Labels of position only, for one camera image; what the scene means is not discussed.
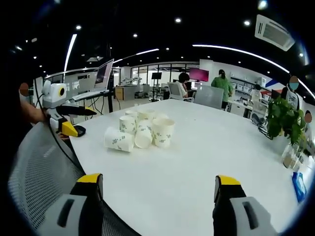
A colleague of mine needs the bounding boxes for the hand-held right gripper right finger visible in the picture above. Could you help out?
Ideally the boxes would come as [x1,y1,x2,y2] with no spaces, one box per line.
[212,175,279,236]

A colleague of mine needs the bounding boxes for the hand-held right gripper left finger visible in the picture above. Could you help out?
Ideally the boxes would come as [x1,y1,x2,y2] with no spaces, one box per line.
[46,173,104,236]

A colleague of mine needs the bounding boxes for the pile of white paper cups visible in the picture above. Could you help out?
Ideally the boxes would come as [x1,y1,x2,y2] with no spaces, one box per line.
[103,108,176,153]

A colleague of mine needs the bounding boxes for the grey mesh office chair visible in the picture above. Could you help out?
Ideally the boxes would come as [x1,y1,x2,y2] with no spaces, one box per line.
[7,121,140,236]

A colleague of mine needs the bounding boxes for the open silver laptop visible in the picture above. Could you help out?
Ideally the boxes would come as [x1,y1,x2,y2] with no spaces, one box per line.
[94,58,115,90]

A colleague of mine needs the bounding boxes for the white table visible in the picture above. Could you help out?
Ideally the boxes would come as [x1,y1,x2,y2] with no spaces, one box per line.
[68,98,307,236]

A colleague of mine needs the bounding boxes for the blue tissue packet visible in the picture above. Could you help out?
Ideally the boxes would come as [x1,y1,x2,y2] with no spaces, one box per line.
[291,172,308,204]

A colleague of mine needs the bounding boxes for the glass vase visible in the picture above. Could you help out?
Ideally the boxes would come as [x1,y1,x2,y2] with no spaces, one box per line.
[281,144,304,171]

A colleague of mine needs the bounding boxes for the black monitor on stand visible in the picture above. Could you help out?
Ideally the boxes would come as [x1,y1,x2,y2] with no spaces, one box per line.
[150,72,163,102]

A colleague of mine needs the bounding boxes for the white office chair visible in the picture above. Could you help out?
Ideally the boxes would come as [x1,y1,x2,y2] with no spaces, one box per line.
[167,82,195,102]

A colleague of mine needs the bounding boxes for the green potted plant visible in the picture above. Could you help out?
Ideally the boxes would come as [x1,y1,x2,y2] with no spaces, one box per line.
[266,96,307,149]

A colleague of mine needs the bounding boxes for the grey fabric office chair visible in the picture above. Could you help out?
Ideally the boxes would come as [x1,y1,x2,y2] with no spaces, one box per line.
[193,85,225,110]

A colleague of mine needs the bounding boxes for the pink screen monitor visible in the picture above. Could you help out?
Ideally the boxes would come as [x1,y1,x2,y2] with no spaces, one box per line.
[189,67,210,83]

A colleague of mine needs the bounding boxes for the ceiling air conditioner unit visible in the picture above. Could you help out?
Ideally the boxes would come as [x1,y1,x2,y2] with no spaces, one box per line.
[254,14,296,52]

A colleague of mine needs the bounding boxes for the black cable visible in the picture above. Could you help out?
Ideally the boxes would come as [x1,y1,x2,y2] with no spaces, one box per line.
[33,75,86,174]

